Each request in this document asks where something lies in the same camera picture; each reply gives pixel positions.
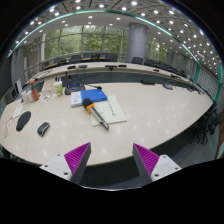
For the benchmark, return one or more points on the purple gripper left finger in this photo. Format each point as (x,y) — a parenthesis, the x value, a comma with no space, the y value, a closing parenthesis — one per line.
(69,166)

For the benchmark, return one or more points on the white papers on left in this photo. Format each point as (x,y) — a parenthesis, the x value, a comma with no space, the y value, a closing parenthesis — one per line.
(18,110)

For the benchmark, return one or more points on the black conference desk unit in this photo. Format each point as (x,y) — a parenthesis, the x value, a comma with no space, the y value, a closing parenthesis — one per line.
(74,88)

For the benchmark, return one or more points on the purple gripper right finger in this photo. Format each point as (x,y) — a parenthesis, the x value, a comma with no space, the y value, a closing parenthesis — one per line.
(151,166)

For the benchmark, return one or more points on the black and orange microphone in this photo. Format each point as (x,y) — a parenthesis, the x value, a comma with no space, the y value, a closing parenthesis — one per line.
(89,105)

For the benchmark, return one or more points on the black computer mouse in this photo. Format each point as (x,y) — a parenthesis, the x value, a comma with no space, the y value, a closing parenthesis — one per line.
(43,128)

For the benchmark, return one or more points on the black oval mouse pad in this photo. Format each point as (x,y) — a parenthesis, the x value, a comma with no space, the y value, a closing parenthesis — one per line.
(23,120)

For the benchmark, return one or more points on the pale green booklet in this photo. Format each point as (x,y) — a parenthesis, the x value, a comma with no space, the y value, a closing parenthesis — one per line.
(110,110)

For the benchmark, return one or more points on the grey round pillar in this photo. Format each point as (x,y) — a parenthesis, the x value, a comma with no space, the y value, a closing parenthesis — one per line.
(137,41)

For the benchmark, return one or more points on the white green container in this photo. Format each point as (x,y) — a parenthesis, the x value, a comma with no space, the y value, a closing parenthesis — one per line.
(58,88)

